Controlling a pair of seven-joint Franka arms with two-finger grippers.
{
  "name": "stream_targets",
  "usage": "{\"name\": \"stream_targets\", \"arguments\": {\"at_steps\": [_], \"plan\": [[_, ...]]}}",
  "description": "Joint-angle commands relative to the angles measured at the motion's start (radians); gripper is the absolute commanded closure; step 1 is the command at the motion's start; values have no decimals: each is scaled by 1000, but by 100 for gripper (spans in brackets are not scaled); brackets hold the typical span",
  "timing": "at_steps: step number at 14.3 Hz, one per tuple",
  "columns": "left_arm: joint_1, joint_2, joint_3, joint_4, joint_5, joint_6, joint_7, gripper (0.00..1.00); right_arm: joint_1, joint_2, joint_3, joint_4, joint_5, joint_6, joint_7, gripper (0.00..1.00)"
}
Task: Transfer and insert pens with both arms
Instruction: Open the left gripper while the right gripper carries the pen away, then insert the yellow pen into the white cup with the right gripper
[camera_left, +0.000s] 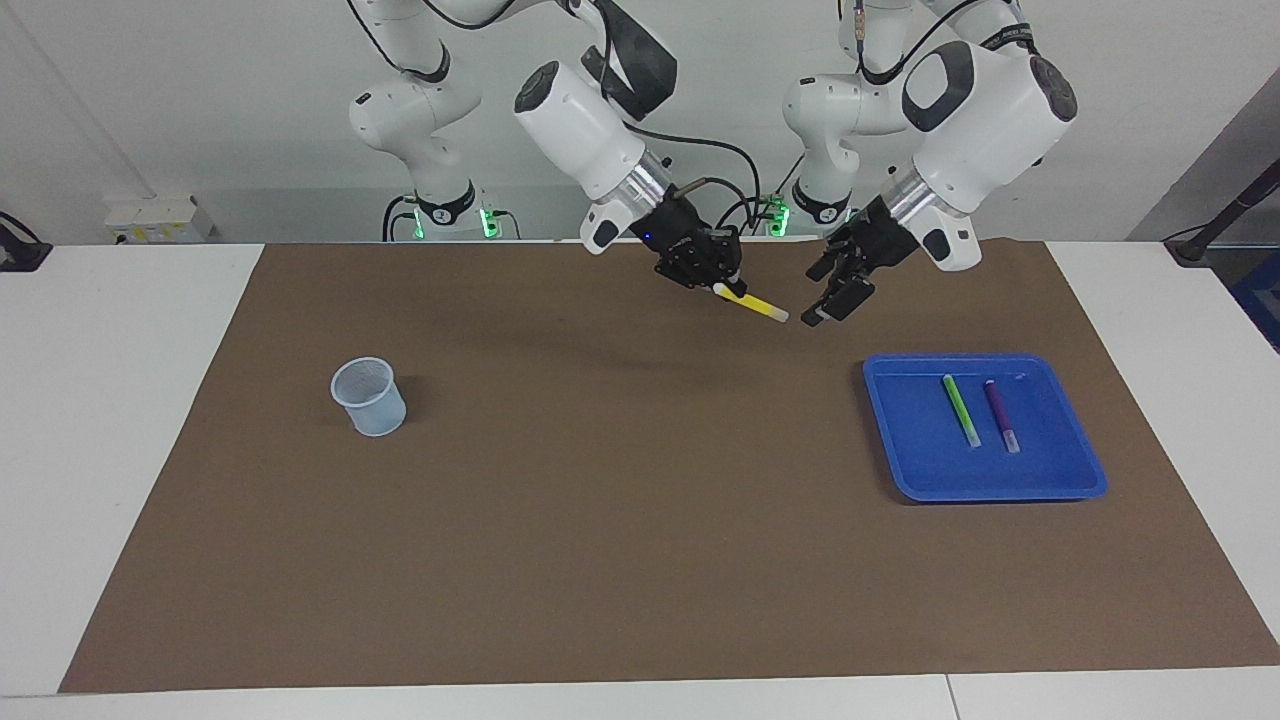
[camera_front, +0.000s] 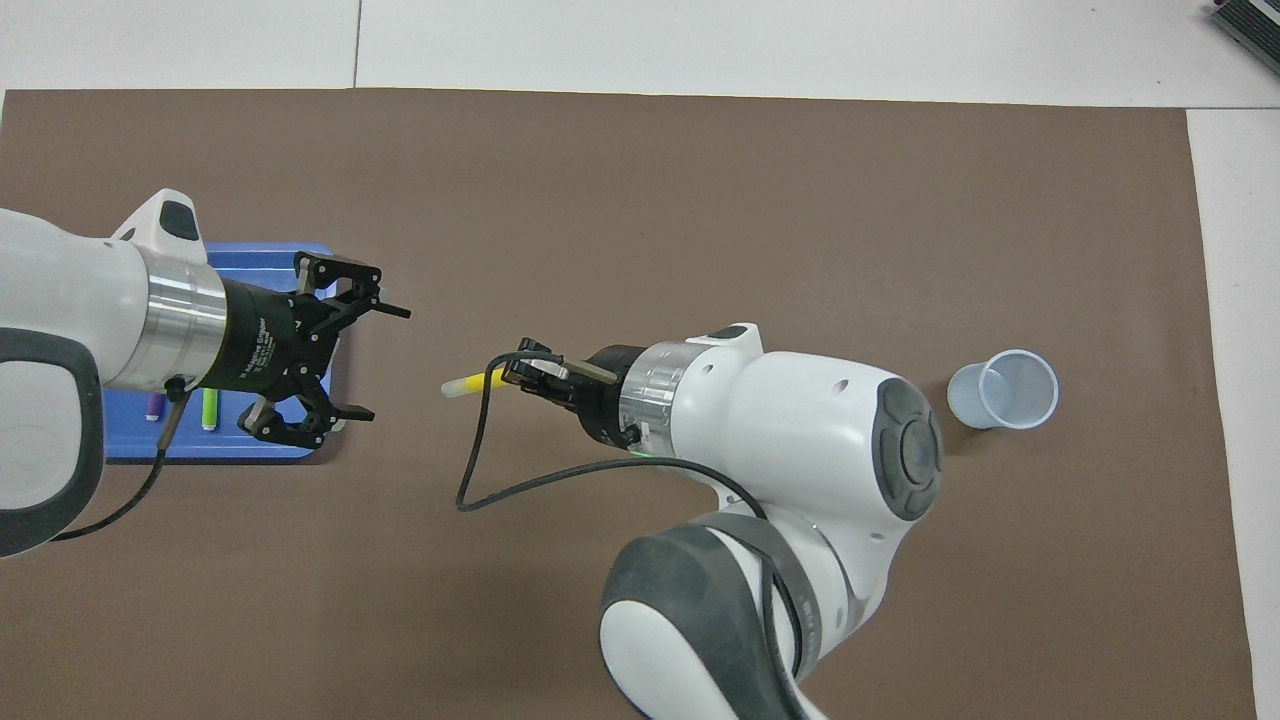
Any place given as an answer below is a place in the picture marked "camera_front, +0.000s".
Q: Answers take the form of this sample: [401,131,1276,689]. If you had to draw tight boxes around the grey striped device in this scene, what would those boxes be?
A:
[1208,0,1280,63]

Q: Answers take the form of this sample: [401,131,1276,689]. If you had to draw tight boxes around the yellow pen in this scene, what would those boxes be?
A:
[441,368,511,401]

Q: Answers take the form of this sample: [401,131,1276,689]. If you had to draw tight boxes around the brown table mat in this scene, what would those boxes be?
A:
[0,88,1258,720]

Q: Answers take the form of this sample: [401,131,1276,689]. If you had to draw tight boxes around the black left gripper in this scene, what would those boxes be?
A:
[212,252,413,448]

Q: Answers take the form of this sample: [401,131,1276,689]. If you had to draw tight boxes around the translucent plastic cup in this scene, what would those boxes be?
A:
[947,349,1059,431]

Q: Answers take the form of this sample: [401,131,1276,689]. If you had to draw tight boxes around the blue plastic tray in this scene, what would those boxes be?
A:
[103,242,341,463]

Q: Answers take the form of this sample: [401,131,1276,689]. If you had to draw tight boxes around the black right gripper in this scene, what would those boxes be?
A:
[502,337,643,447]

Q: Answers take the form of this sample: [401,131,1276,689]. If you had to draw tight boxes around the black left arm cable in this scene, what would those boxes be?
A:
[50,375,191,543]

